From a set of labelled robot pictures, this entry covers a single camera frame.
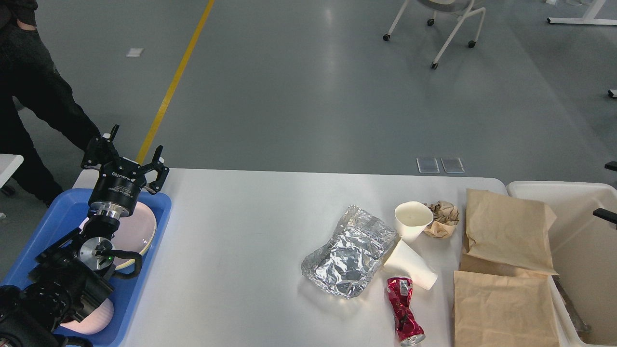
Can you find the white table frame corner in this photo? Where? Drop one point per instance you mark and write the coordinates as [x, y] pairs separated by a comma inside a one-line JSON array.
[[589, 17]]

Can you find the white side table left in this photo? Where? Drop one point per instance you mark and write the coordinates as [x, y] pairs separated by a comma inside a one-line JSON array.
[[9, 163]]

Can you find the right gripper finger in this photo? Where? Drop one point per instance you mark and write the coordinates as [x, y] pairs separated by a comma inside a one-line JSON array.
[[611, 166], [605, 215]]

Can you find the person in dark clothes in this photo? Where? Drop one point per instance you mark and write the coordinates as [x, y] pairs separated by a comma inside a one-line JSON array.
[[28, 73]]

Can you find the pink plate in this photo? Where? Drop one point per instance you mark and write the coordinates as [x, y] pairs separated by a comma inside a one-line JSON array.
[[90, 251]]

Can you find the lying white paper cup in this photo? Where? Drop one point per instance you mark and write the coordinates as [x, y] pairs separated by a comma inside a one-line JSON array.
[[403, 261]]

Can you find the crumpled brown paper ball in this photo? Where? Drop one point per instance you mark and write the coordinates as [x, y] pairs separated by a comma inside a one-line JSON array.
[[445, 219]]

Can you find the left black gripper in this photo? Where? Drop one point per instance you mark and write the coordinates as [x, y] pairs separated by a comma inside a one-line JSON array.
[[120, 182]]

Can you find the crushed red can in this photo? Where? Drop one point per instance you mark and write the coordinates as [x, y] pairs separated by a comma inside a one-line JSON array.
[[399, 291]]

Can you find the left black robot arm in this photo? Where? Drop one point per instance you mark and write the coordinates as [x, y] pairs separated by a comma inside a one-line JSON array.
[[72, 278]]

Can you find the white plastic bin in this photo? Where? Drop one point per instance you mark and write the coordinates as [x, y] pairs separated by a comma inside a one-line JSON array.
[[583, 249]]

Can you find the lower brown paper bag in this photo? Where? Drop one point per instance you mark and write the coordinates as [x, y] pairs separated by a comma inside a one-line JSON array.
[[503, 311]]

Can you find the brown paper bag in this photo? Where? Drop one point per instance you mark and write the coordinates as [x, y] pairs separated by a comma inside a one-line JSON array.
[[507, 236], [503, 311]]

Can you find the white paper on floor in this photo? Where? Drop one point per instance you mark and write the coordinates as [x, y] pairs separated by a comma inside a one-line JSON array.
[[134, 52]]

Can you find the crumpled aluminium foil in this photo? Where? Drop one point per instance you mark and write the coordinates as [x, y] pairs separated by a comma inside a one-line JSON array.
[[346, 264]]

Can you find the upright white paper cup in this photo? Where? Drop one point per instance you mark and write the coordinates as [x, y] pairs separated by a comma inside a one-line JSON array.
[[411, 218]]

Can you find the left clear floor plate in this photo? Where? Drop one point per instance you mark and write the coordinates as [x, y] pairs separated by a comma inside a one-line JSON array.
[[428, 165]]

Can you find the pink mug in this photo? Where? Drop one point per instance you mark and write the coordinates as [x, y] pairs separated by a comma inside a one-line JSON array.
[[95, 322]]

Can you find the blue plastic tray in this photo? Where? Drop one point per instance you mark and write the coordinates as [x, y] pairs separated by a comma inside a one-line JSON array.
[[66, 213]]

